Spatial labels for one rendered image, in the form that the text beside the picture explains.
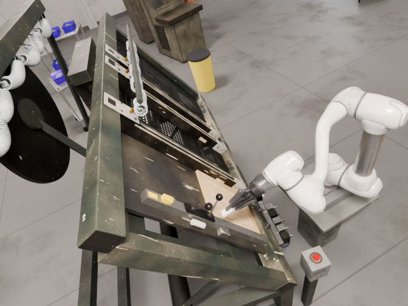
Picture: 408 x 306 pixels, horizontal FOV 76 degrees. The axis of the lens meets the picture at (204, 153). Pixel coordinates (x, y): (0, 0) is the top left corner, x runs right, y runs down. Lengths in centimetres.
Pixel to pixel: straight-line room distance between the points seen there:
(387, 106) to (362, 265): 169
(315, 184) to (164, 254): 67
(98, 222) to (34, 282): 285
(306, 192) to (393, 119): 53
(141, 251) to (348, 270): 213
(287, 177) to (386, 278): 183
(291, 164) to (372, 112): 50
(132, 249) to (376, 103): 121
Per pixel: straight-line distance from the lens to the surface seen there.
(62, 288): 336
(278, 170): 112
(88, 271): 224
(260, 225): 183
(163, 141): 145
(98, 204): 84
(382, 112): 143
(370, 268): 280
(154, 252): 94
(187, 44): 584
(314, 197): 117
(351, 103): 146
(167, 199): 114
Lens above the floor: 253
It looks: 45 degrees down
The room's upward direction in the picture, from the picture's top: 18 degrees counter-clockwise
